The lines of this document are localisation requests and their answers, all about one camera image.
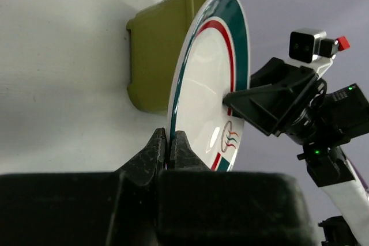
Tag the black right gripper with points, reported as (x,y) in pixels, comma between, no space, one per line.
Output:
(289,99)

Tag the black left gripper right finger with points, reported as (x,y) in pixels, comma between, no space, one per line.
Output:
(196,206)

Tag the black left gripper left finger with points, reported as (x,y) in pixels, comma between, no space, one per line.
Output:
(90,208)

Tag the white green rimmed plate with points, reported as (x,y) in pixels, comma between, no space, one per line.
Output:
(214,61)

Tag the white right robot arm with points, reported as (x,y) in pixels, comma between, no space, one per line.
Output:
(351,199)

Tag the olive green plastic bin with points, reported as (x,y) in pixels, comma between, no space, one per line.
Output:
(157,34)

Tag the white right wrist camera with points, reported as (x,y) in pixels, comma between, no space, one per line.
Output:
(311,48)

